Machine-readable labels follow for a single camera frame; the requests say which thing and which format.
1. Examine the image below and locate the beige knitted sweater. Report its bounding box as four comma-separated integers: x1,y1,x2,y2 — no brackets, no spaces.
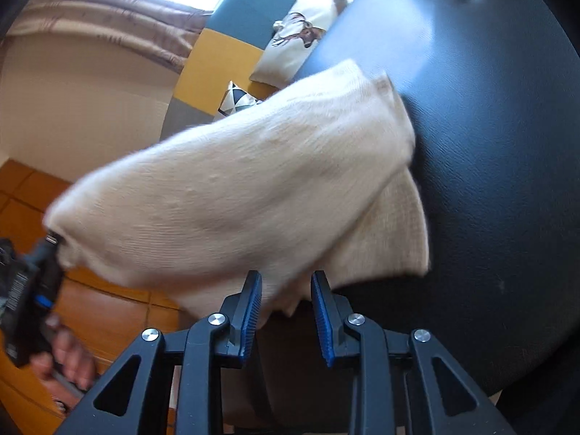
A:
43,60,430,317

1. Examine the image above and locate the person's left hand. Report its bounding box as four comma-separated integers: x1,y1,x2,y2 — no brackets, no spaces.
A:
29,313,98,413

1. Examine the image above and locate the tiger print cushion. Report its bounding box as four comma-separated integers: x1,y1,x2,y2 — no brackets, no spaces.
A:
213,80,262,121

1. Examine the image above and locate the patterned beige curtain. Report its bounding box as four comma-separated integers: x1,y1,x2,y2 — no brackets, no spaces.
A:
7,0,212,73

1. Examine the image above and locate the grey yellow blue sofa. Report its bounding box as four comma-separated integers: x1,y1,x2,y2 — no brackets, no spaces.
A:
160,0,296,140

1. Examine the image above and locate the deer print cushion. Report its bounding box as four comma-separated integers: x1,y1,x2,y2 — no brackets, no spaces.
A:
250,0,353,90

